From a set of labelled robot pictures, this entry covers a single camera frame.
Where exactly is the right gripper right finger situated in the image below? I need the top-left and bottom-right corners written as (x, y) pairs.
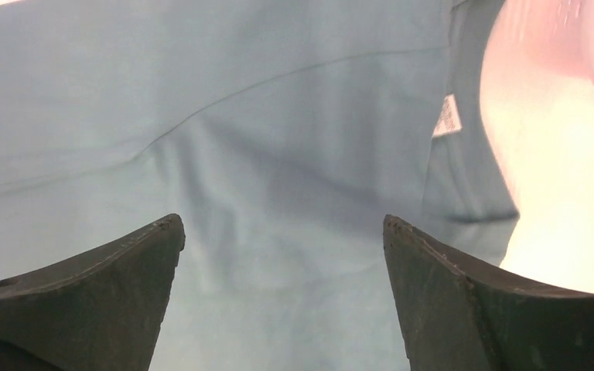
top-left (383, 215), bottom-right (594, 371)

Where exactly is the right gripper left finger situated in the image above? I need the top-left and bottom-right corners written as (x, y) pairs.
top-left (0, 214), bottom-right (185, 370)

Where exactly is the grey-blue t shirt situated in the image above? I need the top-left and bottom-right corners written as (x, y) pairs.
top-left (0, 1), bottom-right (518, 370)

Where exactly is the white plastic basket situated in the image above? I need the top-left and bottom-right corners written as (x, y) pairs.
top-left (497, 0), bottom-right (594, 116)

